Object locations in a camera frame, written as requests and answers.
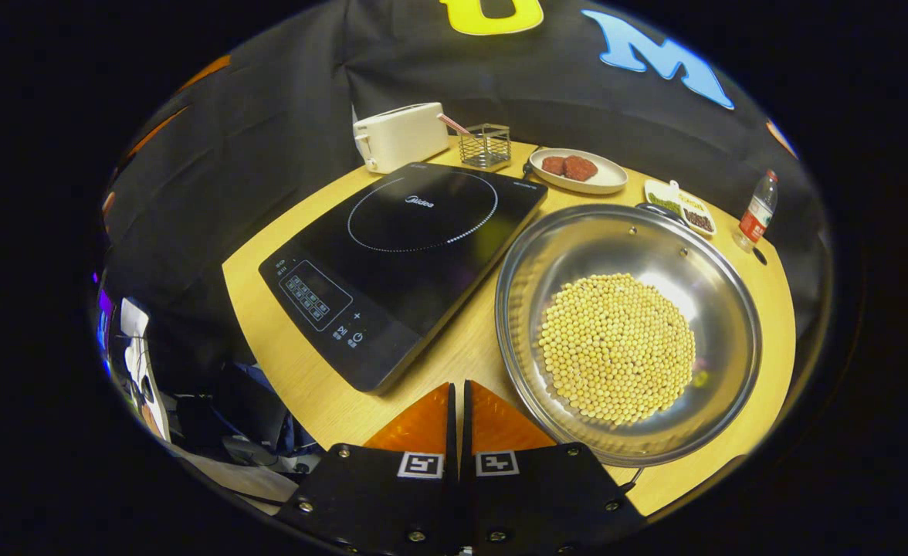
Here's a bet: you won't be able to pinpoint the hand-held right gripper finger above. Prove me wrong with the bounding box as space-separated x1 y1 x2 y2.
462 380 648 555
276 382 459 555

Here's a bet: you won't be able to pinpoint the black induction cooktop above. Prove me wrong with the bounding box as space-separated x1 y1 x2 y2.
259 161 549 396

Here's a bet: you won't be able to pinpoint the stainless steel pot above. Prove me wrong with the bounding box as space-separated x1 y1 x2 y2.
494 202 764 495

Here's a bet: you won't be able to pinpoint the pile of yellow soybeans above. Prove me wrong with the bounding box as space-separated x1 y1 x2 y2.
537 273 698 427

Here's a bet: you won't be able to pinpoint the white oval plate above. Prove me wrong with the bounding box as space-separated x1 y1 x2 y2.
528 147 629 195

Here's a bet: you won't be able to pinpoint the white toaster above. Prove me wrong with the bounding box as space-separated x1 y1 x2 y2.
352 102 451 175

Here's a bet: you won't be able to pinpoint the white divided bean dish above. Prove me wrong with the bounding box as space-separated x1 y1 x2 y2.
644 179 717 237

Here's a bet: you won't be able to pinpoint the red label water bottle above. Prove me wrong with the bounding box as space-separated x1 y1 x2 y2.
734 169 779 253

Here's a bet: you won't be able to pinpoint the black backdrop cloth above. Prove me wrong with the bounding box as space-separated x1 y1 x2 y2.
99 0 833 387

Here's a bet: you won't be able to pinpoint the wire mesh basket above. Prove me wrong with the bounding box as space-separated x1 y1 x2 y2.
458 124 513 171

